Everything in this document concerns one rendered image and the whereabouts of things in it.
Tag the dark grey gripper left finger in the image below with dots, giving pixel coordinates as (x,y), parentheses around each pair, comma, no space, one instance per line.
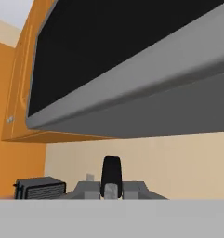
(82,188)

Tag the orange wall cupboard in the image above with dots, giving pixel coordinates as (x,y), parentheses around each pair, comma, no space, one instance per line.
(23,62)

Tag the black toaster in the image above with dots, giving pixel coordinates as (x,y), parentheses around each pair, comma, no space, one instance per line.
(40,187)

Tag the black and grey microwave oven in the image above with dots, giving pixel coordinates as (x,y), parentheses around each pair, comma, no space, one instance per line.
(122,62)

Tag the tall orange cupboard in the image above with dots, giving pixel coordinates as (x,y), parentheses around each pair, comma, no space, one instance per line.
(14,161)

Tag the small grey wall socket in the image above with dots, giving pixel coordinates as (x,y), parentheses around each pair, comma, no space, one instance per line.
(90,177)

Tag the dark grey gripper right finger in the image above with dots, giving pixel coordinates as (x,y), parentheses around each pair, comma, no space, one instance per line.
(139,188)

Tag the black rounded object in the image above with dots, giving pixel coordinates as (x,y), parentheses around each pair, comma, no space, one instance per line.
(111,170)

